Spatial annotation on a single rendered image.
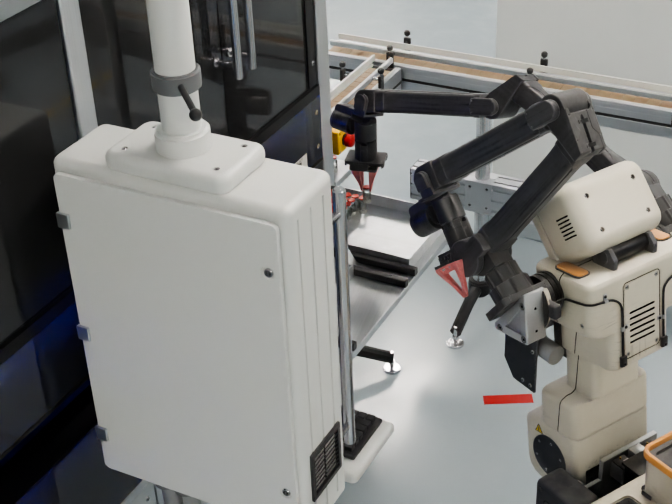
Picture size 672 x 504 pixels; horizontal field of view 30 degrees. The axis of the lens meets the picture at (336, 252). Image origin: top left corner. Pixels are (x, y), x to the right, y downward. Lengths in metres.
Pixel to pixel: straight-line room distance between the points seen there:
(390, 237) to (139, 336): 1.04
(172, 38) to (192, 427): 0.79
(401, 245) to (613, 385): 0.78
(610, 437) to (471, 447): 1.19
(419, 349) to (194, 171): 2.30
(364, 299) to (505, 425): 1.13
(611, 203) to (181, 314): 0.86
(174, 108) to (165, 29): 0.14
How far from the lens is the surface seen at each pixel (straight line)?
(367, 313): 2.99
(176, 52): 2.12
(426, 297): 4.60
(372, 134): 3.17
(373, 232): 3.29
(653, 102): 3.92
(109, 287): 2.39
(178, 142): 2.17
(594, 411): 2.73
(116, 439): 2.64
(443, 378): 4.21
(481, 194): 4.23
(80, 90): 2.47
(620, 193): 2.53
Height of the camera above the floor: 2.59
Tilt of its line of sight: 32 degrees down
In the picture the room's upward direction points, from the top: 3 degrees counter-clockwise
